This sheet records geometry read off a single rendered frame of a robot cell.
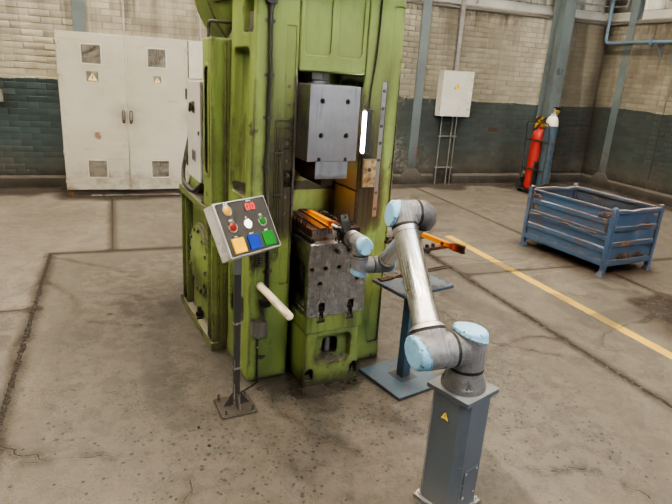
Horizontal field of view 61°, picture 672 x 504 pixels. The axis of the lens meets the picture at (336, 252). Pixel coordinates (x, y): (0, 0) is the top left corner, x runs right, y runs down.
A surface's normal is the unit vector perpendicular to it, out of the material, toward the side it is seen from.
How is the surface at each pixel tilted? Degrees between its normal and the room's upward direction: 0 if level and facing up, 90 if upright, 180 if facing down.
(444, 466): 90
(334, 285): 90
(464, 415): 90
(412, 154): 90
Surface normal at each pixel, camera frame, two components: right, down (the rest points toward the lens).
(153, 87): 0.38, 0.31
